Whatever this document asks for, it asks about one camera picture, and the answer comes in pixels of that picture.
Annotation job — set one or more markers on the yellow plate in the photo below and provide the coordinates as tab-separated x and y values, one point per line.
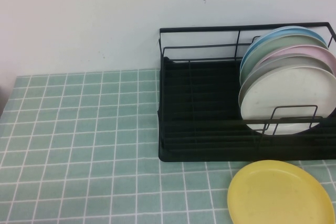
275	195

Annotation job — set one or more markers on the pink plate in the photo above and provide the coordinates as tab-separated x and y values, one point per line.
309	52

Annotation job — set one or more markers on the green checked tablecloth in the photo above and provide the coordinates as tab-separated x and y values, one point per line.
92	142

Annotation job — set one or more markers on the grey plate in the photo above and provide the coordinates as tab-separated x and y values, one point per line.
288	60

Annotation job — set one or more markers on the black plastic drain tray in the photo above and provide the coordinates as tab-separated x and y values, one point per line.
204	90

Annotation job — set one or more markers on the green plate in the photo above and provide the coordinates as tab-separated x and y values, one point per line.
275	47

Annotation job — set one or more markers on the blue plate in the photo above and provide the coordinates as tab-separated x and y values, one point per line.
288	30

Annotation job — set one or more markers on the white plate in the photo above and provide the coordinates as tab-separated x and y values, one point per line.
288	90

